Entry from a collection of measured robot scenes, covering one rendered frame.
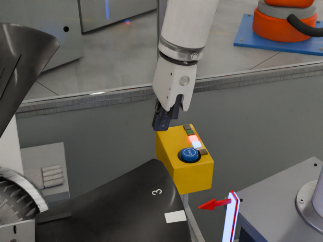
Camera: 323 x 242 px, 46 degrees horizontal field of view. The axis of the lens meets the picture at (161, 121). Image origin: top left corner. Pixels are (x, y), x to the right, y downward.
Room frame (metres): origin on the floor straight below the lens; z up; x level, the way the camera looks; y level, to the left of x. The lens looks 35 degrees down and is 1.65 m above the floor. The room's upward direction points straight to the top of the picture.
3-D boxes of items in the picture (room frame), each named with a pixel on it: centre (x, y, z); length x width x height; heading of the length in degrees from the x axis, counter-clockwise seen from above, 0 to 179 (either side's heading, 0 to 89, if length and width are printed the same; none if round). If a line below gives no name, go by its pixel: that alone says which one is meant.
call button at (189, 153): (0.69, -0.07, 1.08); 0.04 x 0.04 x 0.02
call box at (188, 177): (0.74, -0.05, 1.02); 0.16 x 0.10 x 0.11; 15
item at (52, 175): (0.83, 0.36, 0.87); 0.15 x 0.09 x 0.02; 109
